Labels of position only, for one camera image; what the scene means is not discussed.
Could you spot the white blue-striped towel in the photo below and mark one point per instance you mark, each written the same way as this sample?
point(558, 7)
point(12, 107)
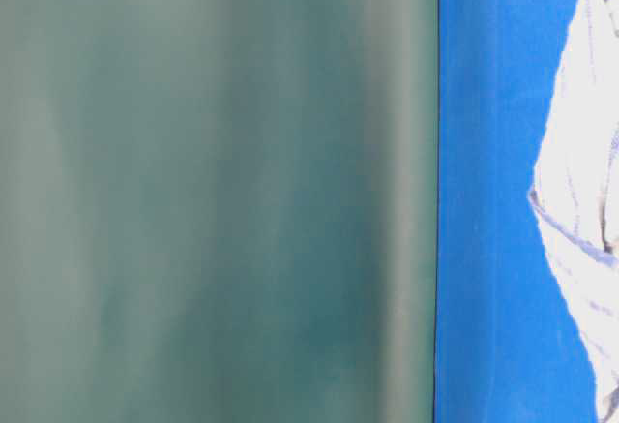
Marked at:
point(574, 194)

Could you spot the green backdrop curtain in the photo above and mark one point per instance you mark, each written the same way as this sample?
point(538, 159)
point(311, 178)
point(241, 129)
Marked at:
point(218, 210)

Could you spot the blue table cloth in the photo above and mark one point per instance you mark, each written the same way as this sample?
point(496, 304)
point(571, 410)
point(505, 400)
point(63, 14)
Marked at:
point(507, 348)

